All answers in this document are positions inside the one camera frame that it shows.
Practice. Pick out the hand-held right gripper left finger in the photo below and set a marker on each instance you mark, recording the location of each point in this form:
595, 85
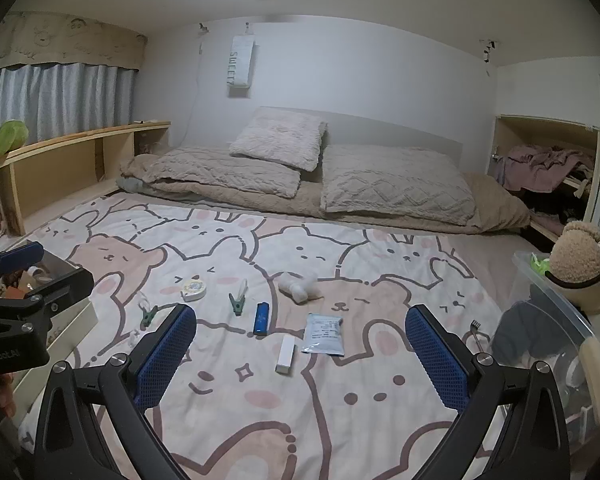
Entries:
165, 355

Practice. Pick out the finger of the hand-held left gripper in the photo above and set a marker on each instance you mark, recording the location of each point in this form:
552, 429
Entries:
19, 256
62, 287

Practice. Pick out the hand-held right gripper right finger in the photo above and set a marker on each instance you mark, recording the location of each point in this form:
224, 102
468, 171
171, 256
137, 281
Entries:
437, 360

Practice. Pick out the white storage box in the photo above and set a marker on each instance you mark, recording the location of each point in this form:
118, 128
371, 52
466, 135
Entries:
75, 322

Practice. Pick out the green clothes clip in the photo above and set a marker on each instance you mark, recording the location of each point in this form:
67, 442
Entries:
147, 315
237, 304

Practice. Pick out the blue lighter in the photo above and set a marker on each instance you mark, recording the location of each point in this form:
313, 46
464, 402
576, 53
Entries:
261, 319

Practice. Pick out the pale blue sachet packet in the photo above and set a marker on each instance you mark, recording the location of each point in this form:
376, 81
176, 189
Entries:
322, 335

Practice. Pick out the light purple lighter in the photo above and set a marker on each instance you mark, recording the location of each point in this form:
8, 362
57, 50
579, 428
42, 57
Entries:
285, 355

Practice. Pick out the dark cloth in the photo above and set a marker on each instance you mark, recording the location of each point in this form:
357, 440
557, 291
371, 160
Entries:
520, 330

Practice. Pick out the printed bunny blanket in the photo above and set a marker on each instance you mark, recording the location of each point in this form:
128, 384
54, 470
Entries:
330, 410

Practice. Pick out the green plush toy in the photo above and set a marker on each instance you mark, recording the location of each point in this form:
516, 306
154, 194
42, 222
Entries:
10, 137

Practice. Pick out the wooden bedside shelf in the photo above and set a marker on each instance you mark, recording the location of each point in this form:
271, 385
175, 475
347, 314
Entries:
55, 142

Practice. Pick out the clear plastic storage bin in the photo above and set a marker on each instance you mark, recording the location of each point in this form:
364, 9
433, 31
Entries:
560, 355

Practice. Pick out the green plastic item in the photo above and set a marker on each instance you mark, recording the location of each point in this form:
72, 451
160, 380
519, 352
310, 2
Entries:
537, 262

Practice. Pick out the white cotton wad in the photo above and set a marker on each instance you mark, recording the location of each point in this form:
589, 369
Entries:
297, 287

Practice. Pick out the pale blue curtain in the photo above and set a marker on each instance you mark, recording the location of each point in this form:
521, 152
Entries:
70, 95

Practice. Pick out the cream round bin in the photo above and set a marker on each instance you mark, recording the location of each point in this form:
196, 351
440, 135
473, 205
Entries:
597, 297

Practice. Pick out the brown fuzzy plush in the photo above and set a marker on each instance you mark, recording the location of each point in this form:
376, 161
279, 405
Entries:
577, 252

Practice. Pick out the beige quilted pillow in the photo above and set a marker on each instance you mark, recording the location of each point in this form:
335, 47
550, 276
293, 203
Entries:
395, 185
220, 170

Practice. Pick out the beige printed valance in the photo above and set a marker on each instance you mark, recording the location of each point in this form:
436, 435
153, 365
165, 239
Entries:
55, 40

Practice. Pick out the pile of clothes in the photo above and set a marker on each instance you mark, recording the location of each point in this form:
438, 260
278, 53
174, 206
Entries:
545, 165

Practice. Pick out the grey headboard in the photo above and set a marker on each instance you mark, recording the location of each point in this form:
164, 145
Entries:
380, 127

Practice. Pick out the wooden wall niche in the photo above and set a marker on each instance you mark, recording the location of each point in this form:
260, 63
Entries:
545, 127

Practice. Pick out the white wall hanging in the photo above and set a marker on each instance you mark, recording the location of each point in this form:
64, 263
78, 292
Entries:
240, 62

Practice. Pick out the black white wall decoration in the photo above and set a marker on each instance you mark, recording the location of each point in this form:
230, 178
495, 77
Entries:
490, 50

